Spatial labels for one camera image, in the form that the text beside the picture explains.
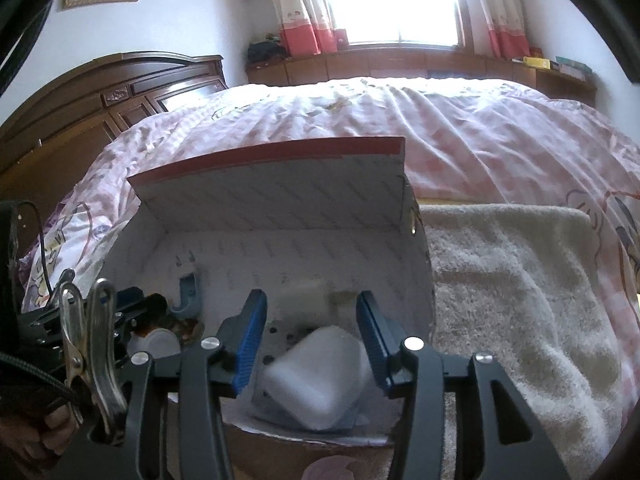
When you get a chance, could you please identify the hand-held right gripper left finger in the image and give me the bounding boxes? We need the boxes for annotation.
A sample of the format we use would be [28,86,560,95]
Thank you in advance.
[120,289,268,480]

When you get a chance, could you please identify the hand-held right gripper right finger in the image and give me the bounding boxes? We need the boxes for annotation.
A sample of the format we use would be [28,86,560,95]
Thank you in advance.
[356,290,571,480]

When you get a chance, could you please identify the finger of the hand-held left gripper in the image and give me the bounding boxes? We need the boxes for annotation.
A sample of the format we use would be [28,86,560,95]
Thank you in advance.
[20,305,68,361]
[114,286,169,341]

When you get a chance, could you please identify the blue figurine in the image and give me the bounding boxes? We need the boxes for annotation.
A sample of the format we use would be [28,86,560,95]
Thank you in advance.
[172,255,206,323]

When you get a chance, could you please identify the white plastic case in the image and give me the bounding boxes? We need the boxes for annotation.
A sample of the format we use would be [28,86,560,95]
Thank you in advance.
[262,327,373,431]

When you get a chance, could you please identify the red cardboard box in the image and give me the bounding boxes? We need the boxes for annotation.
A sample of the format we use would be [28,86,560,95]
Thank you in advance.
[97,136,437,480]

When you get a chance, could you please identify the person's left hand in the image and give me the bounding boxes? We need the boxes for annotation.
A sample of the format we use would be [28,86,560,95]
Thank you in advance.
[0,400,81,466]

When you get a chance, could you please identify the metal spring clip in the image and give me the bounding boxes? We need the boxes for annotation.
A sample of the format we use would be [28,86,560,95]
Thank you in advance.
[59,277,128,446]

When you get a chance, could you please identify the white towel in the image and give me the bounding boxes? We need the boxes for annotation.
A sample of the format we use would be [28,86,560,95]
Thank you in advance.
[420,204,636,480]

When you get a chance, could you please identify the dark wooden headboard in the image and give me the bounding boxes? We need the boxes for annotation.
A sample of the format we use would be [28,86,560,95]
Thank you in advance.
[0,51,228,186]

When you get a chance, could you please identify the pink printed blanket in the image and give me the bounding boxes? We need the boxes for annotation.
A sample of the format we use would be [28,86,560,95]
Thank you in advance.
[20,77,640,480]

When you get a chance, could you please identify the wooden window cabinet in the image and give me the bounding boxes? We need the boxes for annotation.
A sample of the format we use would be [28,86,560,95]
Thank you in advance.
[245,45,598,108]

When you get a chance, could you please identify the black bag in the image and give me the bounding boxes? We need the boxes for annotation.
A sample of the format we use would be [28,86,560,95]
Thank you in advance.
[247,40,288,63]

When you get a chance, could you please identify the white and red curtain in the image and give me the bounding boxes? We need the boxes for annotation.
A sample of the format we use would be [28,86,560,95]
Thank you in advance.
[262,0,341,58]
[465,0,531,58]

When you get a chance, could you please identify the teal books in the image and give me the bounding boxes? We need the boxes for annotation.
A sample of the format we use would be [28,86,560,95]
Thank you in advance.
[555,56,591,78]

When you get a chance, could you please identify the bright window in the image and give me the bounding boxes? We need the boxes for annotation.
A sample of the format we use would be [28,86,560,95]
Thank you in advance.
[320,0,473,48]

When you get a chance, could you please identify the black braided cable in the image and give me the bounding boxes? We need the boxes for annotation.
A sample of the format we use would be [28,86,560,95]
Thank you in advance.
[0,0,83,403]

